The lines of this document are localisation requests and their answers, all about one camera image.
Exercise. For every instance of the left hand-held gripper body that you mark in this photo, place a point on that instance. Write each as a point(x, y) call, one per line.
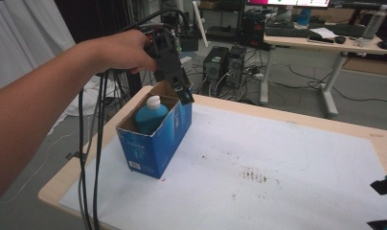
point(169, 60)

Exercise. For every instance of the blue bottle with white cap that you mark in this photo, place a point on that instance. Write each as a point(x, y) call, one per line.
point(150, 116)

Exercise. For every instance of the blue cardboard box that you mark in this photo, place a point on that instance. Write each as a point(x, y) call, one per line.
point(156, 150)

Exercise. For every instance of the person's left hand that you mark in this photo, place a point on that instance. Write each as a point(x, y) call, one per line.
point(124, 52)

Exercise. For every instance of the black computer tower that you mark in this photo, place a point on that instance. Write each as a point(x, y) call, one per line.
point(215, 64)
point(236, 65)

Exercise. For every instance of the white power strip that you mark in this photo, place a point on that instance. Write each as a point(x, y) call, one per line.
point(258, 76)

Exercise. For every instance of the white table mat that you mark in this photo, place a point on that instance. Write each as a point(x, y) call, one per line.
point(245, 143)

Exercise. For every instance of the white cloth on floor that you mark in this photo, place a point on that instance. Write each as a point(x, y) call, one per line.
point(86, 99)

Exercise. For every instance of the black keyboard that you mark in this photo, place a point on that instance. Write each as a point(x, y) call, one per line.
point(287, 32)

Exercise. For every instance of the black computer mouse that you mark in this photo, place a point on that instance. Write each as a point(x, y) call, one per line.
point(385, 45)
point(340, 39)

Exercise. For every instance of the blue cup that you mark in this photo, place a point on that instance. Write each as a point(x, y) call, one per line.
point(304, 16)

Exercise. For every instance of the white curtain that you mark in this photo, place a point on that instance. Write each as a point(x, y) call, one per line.
point(22, 38)

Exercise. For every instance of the wooden desk with white legs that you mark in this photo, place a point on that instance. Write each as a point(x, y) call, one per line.
point(325, 44)

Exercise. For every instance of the white paper sheet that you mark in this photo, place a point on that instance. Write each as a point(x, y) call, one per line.
point(324, 32)

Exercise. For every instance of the clear plastic water bottle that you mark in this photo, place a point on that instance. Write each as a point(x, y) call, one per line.
point(375, 22)

